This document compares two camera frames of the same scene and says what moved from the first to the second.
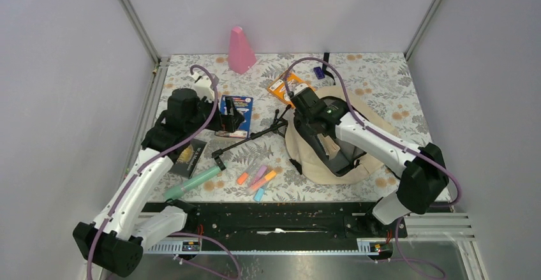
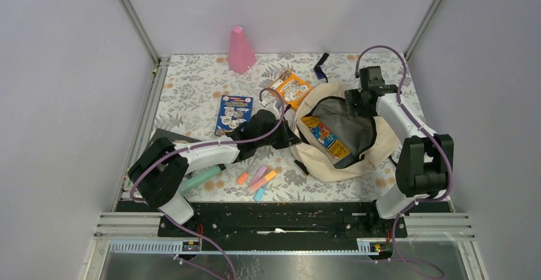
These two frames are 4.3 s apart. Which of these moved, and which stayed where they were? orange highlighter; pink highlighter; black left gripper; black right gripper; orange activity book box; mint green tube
Moved: black right gripper; black left gripper
Stayed: pink highlighter; orange highlighter; orange activity book box; mint green tube
